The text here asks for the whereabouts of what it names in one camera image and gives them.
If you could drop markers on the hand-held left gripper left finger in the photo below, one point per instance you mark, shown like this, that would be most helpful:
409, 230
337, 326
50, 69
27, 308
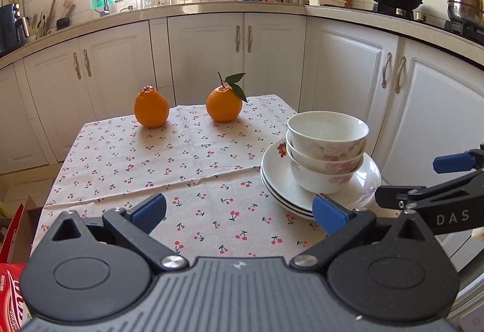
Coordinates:
149, 209

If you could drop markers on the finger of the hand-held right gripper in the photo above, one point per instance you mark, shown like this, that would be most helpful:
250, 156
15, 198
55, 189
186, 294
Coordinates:
389, 196
452, 162

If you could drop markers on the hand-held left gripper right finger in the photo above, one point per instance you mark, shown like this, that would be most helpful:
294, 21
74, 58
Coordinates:
329, 215

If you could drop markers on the white bowl pink floral print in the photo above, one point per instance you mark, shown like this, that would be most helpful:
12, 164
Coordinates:
321, 184
329, 164
325, 128

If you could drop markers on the white plate fruit print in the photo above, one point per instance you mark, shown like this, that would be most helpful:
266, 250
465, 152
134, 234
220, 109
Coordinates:
281, 202
280, 197
276, 173

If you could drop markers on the cherry print tablecloth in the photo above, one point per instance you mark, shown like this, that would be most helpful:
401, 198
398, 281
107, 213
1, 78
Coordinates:
151, 158
211, 218

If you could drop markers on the orange without leaf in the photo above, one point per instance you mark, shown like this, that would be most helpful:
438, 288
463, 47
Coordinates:
151, 109

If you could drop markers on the brown cardboard box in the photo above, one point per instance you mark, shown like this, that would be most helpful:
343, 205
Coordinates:
28, 226

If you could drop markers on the orange with green leaf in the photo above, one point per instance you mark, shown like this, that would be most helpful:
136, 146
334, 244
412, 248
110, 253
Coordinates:
223, 105

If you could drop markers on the stainless steel pot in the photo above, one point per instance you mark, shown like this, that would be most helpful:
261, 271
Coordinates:
467, 3

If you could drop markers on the red carton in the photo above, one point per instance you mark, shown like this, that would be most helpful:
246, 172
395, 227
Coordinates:
9, 290

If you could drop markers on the black gas stove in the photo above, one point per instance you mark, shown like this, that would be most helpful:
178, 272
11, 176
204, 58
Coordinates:
393, 11

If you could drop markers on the white plastic tray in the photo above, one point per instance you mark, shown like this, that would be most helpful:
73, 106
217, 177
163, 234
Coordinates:
325, 1

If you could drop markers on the small black bowl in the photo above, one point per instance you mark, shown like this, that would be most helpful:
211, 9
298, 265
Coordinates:
63, 23

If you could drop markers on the utensil holder with utensils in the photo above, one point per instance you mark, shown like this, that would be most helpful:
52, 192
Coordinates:
41, 24

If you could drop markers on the beige kitchen countertop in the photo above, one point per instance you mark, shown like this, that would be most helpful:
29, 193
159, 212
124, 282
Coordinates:
227, 8

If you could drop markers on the wooden brushes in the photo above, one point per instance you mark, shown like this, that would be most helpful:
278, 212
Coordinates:
68, 7

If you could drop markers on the dark blue air fryer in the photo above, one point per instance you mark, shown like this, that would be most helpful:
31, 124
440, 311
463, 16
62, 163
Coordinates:
9, 29

